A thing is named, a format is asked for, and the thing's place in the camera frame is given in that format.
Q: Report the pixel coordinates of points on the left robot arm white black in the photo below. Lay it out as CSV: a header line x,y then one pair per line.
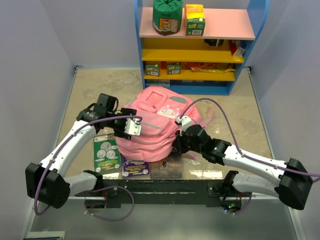
x,y
88,123

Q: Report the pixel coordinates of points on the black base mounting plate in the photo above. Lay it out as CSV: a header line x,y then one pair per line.
x,y
162,193

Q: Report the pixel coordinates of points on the green box right lower shelf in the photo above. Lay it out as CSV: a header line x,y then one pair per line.
x,y
174,68

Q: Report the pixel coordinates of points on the green cylindrical package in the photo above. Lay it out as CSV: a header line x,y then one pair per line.
x,y
167,16

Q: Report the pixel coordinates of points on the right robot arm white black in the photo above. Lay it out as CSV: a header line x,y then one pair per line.
x,y
226,154

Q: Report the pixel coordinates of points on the green coin book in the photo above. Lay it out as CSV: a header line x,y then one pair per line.
x,y
107,157

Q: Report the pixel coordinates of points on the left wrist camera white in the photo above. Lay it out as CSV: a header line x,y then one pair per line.
x,y
133,126

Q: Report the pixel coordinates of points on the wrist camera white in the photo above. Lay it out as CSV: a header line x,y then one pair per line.
x,y
184,122
133,126

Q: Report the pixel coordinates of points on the purple coin book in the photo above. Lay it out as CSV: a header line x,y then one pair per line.
x,y
134,168

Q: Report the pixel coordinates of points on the yellow snack packet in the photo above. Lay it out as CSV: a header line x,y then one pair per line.
x,y
217,71

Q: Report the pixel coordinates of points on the pink student backpack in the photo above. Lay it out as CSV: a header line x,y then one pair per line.
x,y
159,107

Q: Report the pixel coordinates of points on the red white box on shelf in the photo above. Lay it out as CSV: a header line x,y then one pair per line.
x,y
237,48

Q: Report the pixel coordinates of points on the orange snack packet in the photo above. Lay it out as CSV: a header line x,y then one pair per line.
x,y
197,66

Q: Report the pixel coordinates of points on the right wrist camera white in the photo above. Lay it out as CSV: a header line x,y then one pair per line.
x,y
184,122

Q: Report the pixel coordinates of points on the blue kids shelf unit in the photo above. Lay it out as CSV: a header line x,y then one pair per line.
x,y
224,24

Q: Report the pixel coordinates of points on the green box left lower shelf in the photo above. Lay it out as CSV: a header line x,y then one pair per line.
x,y
152,69

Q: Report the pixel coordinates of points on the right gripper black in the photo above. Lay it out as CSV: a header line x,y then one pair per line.
x,y
178,142

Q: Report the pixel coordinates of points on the yellow green box top shelf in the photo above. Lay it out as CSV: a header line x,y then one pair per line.
x,y
194,20

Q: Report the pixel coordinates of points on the aluminium frame rail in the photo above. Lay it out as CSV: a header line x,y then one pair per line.
x,y
55,190

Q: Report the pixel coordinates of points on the black object middle shelf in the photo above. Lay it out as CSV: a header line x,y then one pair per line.
x,y
214,42

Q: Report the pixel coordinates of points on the Tale of Two Cities book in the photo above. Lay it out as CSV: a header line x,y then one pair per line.
x,y
169,167

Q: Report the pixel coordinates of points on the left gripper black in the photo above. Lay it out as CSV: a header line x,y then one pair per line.
x,y
120,132

